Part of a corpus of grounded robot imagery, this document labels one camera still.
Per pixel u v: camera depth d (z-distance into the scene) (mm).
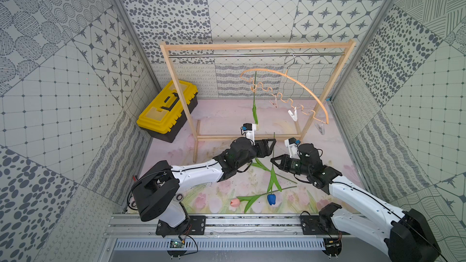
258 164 906
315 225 734
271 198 729
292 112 719
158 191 432
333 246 718
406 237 392
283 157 715
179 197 817
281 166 710
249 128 714
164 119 881
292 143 756
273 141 746
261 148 688
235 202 783
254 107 880
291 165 704
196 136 973
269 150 691
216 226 751
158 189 437
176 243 716
